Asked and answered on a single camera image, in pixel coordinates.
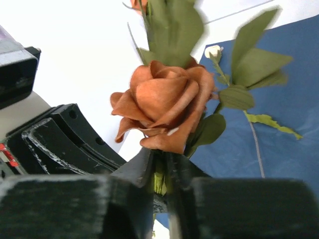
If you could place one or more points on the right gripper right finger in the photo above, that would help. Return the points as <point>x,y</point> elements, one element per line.
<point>202,207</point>

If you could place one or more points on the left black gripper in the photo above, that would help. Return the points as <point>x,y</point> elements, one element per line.
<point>58,141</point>

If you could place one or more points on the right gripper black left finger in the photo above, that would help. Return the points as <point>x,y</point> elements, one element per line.
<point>100,206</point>

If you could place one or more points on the blue wrapping paper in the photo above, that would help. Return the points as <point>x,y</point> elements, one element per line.
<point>250,151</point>

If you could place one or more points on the brown flower stem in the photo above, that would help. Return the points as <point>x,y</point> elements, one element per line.
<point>173,100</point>

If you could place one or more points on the single cream rosebud stem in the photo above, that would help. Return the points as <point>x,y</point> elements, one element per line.
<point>215,53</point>

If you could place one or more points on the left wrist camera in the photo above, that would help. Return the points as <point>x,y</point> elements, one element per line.
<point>18,66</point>

